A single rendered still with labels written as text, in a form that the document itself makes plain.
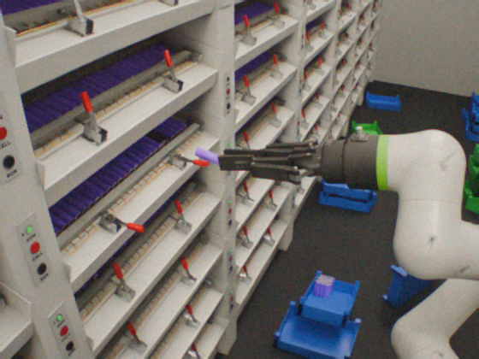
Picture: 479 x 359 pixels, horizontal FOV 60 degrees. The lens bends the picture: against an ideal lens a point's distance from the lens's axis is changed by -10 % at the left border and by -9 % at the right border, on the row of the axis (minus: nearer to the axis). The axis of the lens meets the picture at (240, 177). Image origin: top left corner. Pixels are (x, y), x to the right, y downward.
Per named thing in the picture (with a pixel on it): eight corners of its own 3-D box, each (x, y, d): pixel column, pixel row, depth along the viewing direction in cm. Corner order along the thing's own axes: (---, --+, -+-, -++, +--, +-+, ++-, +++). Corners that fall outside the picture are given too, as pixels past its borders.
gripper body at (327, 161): (350, 132, 78) (300, 131, 82) (340, 152, 71) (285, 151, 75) (353, 170, 81) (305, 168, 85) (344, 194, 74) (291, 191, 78)
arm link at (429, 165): (464, 144, 73) (467, 119, 64) (463, 214, 70) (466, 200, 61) (386, 142, 79) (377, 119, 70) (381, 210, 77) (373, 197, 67)
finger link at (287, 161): (315, 173, 79) (313, 176, 78) (254, 173, 83) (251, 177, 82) (312, 151, 77) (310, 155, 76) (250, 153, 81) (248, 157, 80)
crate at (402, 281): (434, 281, 203) (421, 272, 208) (445, 249, 192) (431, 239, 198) (394, 309, 188) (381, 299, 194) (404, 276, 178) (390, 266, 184)
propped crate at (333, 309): (314, 285, 203) (317, 270, 201) (356, 297, 196) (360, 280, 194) (296, 314, 176) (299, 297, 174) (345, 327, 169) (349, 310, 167)
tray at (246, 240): (286, 197, 209) (298, 173, 201) (232, 282, 161) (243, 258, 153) (248, 176, 212) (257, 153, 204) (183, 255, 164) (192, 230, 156)
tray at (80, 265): (215, 151, 124) (225, 122, 119) (69, 298, 77) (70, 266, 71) (155, 120, 128) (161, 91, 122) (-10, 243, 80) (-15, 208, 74)
